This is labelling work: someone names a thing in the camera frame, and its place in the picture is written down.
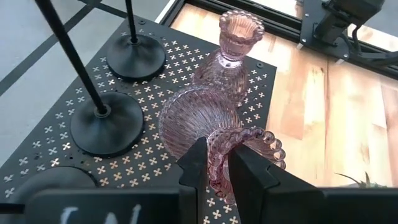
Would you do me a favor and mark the black perforated metal riser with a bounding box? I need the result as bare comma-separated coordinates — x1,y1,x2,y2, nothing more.
0,15,277,224

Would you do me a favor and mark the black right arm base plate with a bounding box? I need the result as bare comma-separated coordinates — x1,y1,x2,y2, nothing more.
298,0,354,62

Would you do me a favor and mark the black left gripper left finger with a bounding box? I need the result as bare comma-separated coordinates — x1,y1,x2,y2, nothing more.
176,136,210,224

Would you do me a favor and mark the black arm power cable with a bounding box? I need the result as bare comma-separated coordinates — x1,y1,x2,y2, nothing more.
340,23,398,68

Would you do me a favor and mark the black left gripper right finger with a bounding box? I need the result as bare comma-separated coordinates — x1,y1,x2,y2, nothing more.
228,143,326,224

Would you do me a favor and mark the green succulent in patterned pot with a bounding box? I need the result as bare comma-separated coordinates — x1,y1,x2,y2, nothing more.
335,172,389,189

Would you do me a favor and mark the black metal candlestick holder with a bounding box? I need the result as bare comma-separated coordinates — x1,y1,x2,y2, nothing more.
9,166,97,206
33,0,146,158
105,0,167,82

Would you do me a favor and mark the pink glass candle holder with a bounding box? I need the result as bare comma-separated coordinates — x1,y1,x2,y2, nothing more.
157,85,287,206
192,9,266,106

